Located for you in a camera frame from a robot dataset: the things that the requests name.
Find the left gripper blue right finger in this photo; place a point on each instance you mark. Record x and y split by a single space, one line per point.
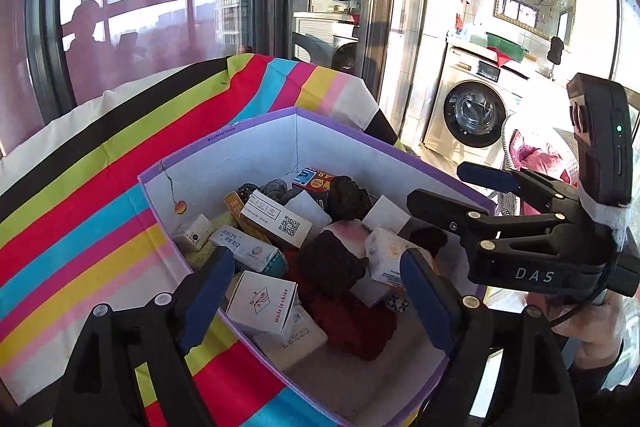
449 319

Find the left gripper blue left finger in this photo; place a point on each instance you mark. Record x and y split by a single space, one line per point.
198 298

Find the white cube box diamond logo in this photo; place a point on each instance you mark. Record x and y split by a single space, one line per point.
261 304

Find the white green barcode medicine box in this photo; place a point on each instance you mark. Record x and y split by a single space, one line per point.
250 253

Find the dark brown knit sock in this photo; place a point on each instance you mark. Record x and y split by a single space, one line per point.
346 200
430 239
330 267

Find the red fuzzy sock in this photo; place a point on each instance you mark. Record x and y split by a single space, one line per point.
350 325

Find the white box pink flower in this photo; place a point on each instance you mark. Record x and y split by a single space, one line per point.
353 235

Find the white orange tissue pack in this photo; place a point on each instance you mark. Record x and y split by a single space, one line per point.
384 250

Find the large white herbal medicine box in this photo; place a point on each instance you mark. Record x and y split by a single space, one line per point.
306 337

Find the white gold toothpaste box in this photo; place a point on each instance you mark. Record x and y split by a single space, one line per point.
276 219

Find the black studded scrunchie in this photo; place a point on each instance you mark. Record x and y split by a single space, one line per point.
276 189

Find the white foam block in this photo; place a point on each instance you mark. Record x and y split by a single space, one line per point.
309 209

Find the red blue 48 box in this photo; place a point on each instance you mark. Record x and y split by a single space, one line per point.
313 180

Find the white medicine box red figure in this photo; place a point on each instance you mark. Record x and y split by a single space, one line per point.
193 235

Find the small black box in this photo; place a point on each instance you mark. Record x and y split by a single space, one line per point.
397 303

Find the person right hand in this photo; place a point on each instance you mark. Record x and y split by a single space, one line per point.
599 331

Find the rainbow striped tablecloth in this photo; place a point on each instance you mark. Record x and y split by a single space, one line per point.
76 228

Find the purple storage box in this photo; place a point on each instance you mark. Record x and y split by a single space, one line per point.
326 388

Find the white washing machine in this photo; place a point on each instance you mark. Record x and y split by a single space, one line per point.
474 97

